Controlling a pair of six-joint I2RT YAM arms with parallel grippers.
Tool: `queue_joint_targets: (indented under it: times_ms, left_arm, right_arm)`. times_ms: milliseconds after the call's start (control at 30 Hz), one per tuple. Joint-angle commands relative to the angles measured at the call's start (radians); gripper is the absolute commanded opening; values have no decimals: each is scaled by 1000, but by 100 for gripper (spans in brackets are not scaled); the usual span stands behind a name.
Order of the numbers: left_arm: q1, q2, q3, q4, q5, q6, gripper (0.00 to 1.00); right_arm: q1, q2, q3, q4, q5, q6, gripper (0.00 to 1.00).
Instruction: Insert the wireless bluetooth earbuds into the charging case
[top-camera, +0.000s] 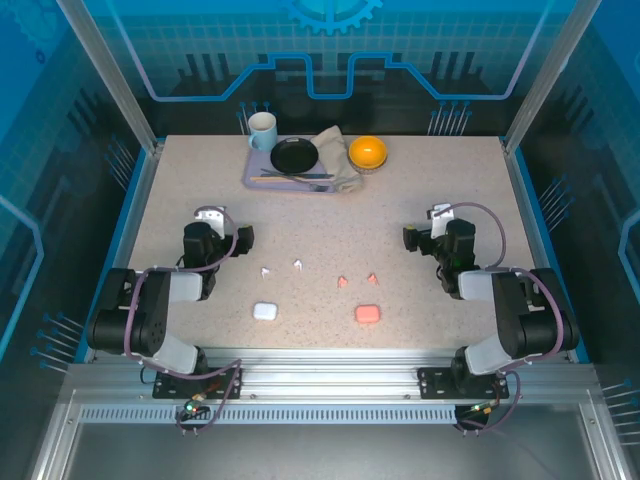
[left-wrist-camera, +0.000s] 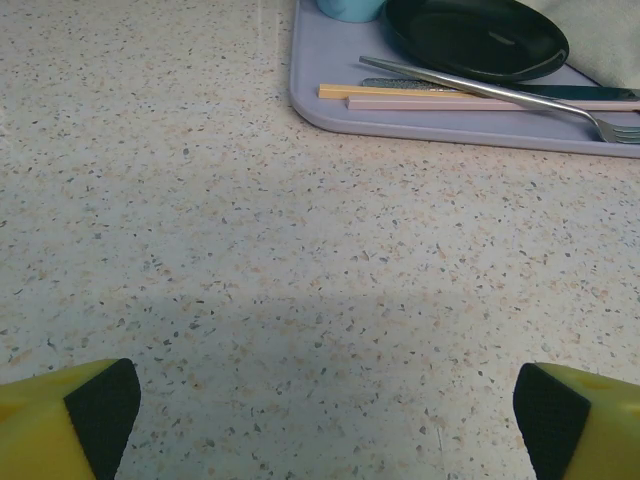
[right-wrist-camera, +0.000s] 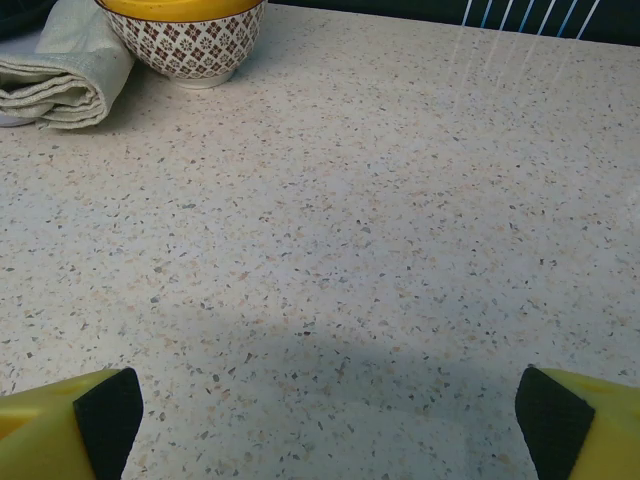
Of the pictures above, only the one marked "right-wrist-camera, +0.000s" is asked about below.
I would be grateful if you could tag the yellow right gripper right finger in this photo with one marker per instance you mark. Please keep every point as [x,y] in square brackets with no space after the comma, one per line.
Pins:
[600,430]

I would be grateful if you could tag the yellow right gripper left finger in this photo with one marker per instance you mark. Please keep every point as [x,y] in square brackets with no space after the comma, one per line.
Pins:
[45,430]

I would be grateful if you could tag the folded grey-green cloth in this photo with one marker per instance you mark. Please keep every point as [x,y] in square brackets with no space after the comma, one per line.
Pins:
[65,85]

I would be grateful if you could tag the patterned bowl yellow inside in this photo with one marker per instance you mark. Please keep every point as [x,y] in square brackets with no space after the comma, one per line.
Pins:
[200,45]

